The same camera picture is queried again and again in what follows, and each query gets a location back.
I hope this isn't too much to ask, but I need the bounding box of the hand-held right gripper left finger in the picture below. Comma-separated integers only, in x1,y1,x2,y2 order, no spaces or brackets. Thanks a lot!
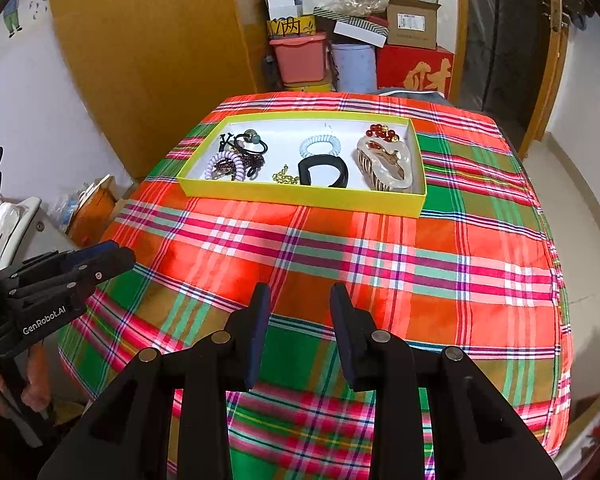
37,282,272,480

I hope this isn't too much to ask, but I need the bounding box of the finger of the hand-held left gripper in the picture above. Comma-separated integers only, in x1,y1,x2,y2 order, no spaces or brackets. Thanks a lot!
5,247,137,311
0,240,121,281

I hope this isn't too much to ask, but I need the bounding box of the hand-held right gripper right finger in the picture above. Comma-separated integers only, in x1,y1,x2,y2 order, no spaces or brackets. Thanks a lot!
329,282,563,480

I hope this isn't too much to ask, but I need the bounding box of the gold chain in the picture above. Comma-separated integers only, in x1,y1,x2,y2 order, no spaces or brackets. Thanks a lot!
271,164,301,186

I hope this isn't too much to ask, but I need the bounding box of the purple spiral hair tie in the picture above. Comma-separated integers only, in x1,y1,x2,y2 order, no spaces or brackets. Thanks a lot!
205,151,251,182

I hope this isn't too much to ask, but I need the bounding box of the black hair clip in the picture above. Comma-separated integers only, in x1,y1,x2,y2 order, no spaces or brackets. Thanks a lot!
297,155,351,189

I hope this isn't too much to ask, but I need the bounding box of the dark beaded bracelet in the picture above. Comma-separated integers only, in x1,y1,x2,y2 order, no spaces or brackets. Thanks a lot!
215,152,266,178

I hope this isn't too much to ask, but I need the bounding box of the translucent hair claw clip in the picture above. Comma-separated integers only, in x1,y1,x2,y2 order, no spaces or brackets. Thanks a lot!
356,135,417,194

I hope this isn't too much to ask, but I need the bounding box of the yellow-rimmed white box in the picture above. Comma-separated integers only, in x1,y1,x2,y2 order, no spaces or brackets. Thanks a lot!
176,115,427,218

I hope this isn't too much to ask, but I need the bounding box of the light blue spiral hair tie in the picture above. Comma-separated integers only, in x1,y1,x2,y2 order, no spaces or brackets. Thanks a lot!
299,134,342,158

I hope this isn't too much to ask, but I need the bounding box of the red bead bracelet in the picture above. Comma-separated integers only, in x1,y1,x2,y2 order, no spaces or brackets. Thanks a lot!
362,122,402,143

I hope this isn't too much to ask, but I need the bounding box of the person's left hand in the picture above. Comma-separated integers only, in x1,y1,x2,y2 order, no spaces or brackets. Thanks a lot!
22,345,52,411

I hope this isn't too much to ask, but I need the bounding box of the orange container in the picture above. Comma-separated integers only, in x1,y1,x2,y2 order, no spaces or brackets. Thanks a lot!
65,175,118,246

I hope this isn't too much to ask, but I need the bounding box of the crumpled plastic bag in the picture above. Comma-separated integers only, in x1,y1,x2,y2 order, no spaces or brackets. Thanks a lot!
55,187,88,226

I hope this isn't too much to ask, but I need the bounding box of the white appliance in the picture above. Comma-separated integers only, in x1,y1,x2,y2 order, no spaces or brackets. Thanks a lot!
0,195,76,271

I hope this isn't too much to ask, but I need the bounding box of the plaid tablecloth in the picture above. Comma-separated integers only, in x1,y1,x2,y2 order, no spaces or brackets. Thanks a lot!
57,92,573,480

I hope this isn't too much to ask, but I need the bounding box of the wooden wardrobe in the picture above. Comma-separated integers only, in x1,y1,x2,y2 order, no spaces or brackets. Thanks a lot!
45,0,273,181

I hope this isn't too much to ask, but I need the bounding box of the grey cushion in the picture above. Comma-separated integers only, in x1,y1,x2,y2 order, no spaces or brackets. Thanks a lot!
377,86,453,106

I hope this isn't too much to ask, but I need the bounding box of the yellow printed box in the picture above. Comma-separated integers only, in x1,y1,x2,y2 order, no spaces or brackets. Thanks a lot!
266,14,317,39
281,78,332,93

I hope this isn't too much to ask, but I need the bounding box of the floral printed cloth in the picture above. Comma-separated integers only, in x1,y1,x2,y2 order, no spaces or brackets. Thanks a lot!
570,410,600,466

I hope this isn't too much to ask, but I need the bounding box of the lavender bucket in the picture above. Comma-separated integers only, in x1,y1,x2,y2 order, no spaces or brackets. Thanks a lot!
329,42,377,95

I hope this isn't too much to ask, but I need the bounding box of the pink plastic bin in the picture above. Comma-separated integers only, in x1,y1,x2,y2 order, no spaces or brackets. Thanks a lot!
269,31,327,85

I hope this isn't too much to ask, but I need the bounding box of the red cardboard box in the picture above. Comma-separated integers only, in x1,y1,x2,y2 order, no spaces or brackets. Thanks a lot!
376,45,455,98

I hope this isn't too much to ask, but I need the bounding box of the white carton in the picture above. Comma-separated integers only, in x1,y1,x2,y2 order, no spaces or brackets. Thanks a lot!
266,0,303,22

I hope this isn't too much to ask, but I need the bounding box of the white box with striped lid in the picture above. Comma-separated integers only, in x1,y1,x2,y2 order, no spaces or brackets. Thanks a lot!
333,16,390,48

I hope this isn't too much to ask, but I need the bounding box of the brown cardboard box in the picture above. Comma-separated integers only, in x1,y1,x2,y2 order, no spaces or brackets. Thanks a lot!
380,0,442,50

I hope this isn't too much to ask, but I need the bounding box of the striped gift box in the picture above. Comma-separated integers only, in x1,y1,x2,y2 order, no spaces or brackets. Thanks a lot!
313,2,353,20

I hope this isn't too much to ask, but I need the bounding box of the clear plastic bag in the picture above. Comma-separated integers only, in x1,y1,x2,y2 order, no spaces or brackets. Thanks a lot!
341,0,391,17

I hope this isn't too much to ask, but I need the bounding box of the dark plastic sheet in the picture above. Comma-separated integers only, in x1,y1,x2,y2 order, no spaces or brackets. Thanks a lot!
462,0,556,126

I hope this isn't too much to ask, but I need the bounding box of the wooden door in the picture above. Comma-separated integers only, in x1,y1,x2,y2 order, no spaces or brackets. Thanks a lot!
517,0,571,146

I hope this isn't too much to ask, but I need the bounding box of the metal door lock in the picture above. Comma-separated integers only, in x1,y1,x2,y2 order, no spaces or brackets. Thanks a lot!
540,0,596,31

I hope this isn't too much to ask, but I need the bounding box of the cartoon wall sticker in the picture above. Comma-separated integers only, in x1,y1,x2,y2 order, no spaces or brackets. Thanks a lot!
2,0,23,38

